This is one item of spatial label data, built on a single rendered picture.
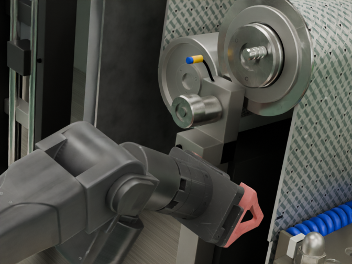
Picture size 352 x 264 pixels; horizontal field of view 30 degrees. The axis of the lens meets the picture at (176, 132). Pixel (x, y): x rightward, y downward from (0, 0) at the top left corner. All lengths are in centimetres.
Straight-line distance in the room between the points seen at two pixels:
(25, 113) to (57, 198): 53
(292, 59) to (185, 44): 19
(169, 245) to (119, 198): 50
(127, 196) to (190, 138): 29
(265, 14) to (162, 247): 42
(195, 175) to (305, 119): 19
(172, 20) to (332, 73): 24
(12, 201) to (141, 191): 11
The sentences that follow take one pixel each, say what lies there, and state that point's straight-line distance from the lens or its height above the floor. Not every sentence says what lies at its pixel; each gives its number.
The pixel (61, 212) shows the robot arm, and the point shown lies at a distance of 51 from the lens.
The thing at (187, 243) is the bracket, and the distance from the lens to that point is 90.
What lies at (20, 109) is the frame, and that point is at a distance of 105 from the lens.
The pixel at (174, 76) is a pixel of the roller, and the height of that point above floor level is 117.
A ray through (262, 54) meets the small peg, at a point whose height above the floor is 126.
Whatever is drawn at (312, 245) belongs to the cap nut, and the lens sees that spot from 78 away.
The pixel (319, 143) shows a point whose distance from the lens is 84.
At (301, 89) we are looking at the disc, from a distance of 76.
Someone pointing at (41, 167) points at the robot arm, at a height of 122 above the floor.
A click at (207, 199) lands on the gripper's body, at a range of 67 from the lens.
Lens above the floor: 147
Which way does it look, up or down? 24 degrees down
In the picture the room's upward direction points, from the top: 7 degrees clockwise
